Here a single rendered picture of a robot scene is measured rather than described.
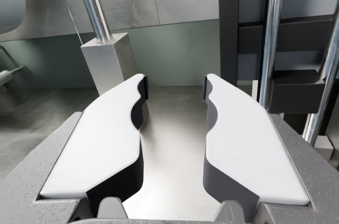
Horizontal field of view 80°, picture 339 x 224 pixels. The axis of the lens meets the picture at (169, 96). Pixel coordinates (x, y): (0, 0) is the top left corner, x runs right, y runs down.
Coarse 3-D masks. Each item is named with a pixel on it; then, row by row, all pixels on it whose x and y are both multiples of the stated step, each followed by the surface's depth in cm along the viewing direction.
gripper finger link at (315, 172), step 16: (288, 128) 8; (288, 144) 7; (304, 144) 7; (304, 160) 6; (320, 160) 6; (304, 176) 6; (320, 176) 6; (336, 176) 6; (320, 192) 5; (336, 192) 5; (272, 208) 5; (288, 208) 5; (304, 208) 5; (320, 208) 5; (336, 208) 5
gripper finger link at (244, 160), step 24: (216, 96) 10; (240, 96) 10; (216, 120) 8; (240, 120) 8; (264, 120) 8; (216, 144) 7; (240, 144) 7; (264, 144) 7; (216, 168) 6; (240, 168) 6; (264, 168) 6; (288, 168) 6; (216, 192) 7; (240, 192) 6; (264, 192) 5; (288, 192) 5
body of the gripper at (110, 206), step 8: (104, 200) 5; (112, 200) 5; (120, 200) 5; (224, 200) 5; (232, 200) 5; (104, 208) 5; (112, 208) 5; (120, 208) 5; (224, 208) 5; (232, 208) 5; (240, 208) 5; (104, 216) 5; (112, 216) 5; (120, 216) 5; (216, 216) 5; (224, 216) 5; (232, 216) 5; (240, 216) 5
